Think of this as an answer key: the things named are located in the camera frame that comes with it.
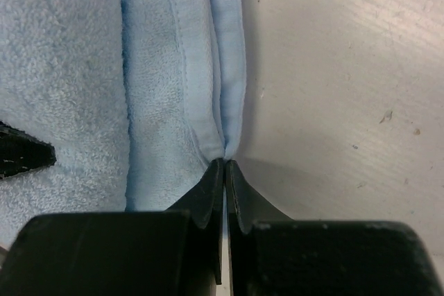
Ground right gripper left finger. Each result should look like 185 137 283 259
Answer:
1 159 223 295

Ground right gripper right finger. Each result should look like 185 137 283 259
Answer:
225 161 443 295

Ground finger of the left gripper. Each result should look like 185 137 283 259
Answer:
1 122 56 180

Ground light blue towel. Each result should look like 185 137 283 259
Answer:
1 0 246 247

